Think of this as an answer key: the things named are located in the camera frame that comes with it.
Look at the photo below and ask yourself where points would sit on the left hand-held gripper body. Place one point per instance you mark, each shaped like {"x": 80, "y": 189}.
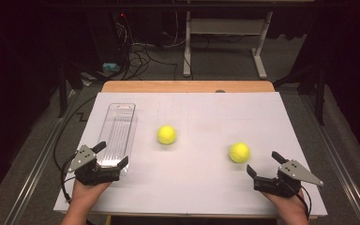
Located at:
{"x": 87, "y": 173}

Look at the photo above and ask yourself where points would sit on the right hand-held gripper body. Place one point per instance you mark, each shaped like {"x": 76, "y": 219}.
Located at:
{"x": 289, "y": 179}

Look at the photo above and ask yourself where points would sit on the yellow tennis ball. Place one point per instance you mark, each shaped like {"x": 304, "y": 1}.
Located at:
{"x": 166, "y": 134}
{"x": 239, "y": 152}

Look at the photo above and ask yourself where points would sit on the clear plastic container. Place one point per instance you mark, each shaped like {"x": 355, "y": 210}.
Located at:
{"x": 118, "y": 134}

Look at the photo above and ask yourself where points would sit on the person's left hand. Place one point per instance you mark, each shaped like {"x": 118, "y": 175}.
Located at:
{"x": 86, "y": 193}

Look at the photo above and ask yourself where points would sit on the person's right hand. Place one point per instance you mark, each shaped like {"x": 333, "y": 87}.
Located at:
{"x": 289, "y": 204}

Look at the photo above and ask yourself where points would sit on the white table cover sheet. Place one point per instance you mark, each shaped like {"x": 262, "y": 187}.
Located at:
{"x": 200, "y": 181}

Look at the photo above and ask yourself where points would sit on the black metal stand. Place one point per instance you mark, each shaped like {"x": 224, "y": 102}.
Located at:
{"x": 318, "y": 90}
{"x": 64, "y": 87}

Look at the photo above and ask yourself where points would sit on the small teal object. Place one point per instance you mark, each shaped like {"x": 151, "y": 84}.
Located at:
{"x": 111, "y": 66}

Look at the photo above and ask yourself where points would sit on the black computer tower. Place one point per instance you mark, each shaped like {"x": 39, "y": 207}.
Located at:
{"x": 107, "y": 37}

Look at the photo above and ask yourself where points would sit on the metal floor rail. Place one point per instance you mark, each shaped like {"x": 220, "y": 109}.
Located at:
{"x": 337, "y": 156}
{"x": 40, "y": 159}

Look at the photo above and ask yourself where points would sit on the white metal desk frame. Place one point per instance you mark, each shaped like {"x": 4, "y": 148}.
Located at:
{"x": 228, "y": 26}

